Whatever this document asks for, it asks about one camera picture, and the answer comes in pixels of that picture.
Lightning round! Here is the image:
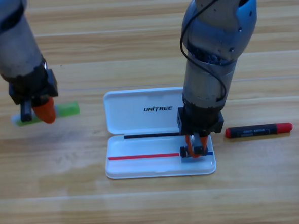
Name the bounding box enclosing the red and black marker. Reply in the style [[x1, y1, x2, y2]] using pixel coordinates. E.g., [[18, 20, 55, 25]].
[[225, 122, 293, 139]]

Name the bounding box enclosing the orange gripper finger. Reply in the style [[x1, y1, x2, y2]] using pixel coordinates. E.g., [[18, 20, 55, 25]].
[[200, 135, 210, 152], [31, 96, 57, 126], [185, 134, 202, 159]]

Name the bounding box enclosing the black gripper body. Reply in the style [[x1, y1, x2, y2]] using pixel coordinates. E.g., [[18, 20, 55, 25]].
[[7, 61, 61, 124], [175, 97, 229, 155]]

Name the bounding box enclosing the white Unitree pencil case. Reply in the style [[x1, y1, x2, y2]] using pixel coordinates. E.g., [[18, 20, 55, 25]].
[[100, 84, 217, 181]]

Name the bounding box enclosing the green capped translucent pen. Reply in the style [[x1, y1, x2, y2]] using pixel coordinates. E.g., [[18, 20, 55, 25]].
[[10, 101, 81, 128]]

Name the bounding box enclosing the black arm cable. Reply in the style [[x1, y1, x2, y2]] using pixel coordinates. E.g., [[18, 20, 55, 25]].
[[177, 0, 243, 104]]

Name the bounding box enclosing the dark blue eraser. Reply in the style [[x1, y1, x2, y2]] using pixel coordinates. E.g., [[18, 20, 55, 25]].
[[179, 144, 205, 158]]

